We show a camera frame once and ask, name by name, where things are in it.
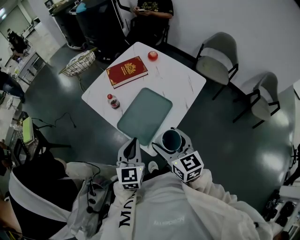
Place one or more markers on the metal shelf cart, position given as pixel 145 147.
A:
pixel 31 68

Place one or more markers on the clear bottle with red cap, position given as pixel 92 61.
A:
pixel 114 102

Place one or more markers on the black metal stand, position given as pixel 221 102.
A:
pixel 38 134

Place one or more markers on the green notebook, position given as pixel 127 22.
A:
pixel 27 130

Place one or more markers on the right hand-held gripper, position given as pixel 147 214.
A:
pixel 187 166

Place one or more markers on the red apple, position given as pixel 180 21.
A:
pixel 152 56

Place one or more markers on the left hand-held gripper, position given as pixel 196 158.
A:
pixel 130 175

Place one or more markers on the grey-green rectangular tray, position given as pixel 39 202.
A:
pixel 145 114

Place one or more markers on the person's right forearm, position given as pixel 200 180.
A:
pixel 206 187

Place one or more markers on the grey chair with black legs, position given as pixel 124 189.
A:
pixel 212 68
pixel 266 103

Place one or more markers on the teal cup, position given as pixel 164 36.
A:
pixel 172 140

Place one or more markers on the large black bin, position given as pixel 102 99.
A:
pixel 98 28

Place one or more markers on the person's white jacket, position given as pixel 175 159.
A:
pixel 164 211

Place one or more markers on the person's white shoe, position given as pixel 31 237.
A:
pixel 152 167

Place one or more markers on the person's left forearm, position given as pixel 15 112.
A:
pixel 122 194

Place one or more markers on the red hardcover book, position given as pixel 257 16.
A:
pixel 126 71

